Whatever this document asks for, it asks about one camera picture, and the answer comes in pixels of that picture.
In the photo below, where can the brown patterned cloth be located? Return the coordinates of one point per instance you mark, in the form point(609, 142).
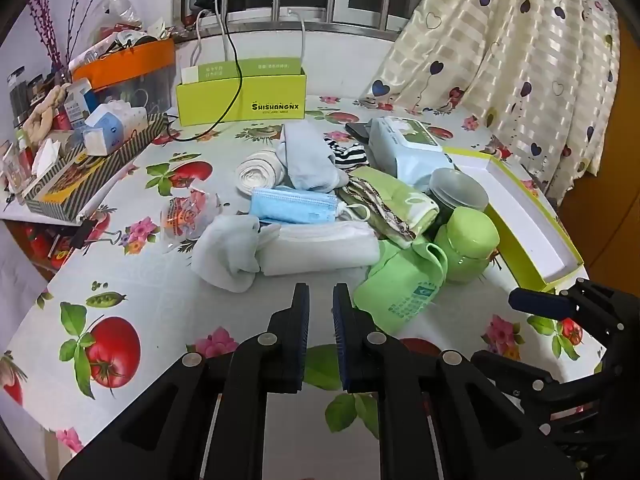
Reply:
point(370, 205)

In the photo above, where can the white blue tissue pack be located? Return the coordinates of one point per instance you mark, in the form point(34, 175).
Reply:
point(112, 125)

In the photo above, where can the black white striped sock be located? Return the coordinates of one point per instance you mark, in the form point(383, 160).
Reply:
point(332, 141)
point(352, 156)

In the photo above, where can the blue face mask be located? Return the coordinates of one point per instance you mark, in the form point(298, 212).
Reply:
point(295, 205)

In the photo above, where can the yellow-green cardboard box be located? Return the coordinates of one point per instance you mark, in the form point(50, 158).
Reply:
point(210, 105)

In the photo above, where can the light blue wet wipes pack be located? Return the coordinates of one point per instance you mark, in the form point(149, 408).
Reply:
point(410, 155)

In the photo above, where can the black phone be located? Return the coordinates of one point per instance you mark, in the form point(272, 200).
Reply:
point(357, 130)

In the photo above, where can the heart print curtain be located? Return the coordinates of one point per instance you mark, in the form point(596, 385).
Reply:
point(500, 60)

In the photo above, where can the striped cardboard tray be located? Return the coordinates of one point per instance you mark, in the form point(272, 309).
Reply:
point(100, 170)

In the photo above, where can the black binder clip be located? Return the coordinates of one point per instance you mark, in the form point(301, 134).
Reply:
point(82, 235)

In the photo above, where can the wooden cabinet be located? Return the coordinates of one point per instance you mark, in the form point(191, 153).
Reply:
point(600, 220)

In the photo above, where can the beige scrunchie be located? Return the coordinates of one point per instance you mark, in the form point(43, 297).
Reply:
point(42, 110)

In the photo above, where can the white bandage roll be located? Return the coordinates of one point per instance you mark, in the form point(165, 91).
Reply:
point(255, 172)

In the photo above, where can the orange storage box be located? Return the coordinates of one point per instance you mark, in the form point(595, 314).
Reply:
point(130, 62)

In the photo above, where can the light blue fluffy sock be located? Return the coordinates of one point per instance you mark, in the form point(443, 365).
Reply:
point(225, 255)
point(310, 160)

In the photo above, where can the green cloth bag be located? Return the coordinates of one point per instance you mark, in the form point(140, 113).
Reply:
point(400, 290)

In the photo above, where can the green paper insert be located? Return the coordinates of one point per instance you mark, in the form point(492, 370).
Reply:
point(215, 71)

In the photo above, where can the clear plastic bottle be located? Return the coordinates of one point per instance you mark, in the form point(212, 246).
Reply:
point(124, 7)

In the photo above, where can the green jar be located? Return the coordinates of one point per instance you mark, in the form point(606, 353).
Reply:
point(467, 240)

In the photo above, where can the clear jar with dark contents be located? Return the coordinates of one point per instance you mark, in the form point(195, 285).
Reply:
point(457, 190)

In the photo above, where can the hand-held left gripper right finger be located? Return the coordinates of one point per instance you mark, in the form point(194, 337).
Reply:
point(341, 340)

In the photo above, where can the green towel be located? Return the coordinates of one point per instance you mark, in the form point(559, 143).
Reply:
point(400, 195)

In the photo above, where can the white tissue paper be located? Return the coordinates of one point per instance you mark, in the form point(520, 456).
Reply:
point(46, 157)

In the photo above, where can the white towel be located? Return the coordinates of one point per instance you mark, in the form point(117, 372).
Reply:
point(320, 247)

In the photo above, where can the purple dried branches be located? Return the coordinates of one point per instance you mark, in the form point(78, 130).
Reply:
point(50, 30)

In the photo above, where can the yellow-green box lid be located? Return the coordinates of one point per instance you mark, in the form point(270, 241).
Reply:
point(530, 220)

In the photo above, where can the blue white carton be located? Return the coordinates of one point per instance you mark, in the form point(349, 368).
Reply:
point(80, 102)

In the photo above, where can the fruit print tablecloth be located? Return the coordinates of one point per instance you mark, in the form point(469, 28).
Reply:
point(150, 280)

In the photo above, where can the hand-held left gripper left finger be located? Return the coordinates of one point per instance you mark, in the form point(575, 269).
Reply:
point(301, 340)

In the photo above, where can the clear snack packet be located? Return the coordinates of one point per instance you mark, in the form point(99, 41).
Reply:
point(187, 217)

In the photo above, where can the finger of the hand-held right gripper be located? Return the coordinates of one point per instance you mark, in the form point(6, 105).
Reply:
point(537, 385)
point(540, 304)

